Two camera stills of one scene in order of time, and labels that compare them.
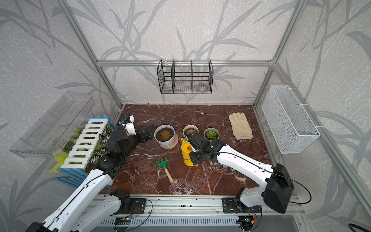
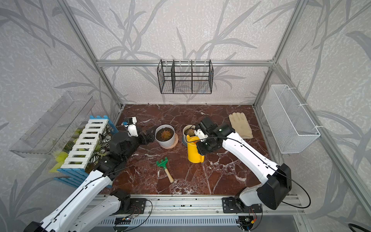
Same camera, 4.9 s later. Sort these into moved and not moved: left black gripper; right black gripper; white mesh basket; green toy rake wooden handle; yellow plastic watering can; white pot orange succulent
Moved: right black gripper; yellow plastic watering can
Not moved: left black gripper; white mesh basket; green toy rake wooden handle; white pot orange succulent
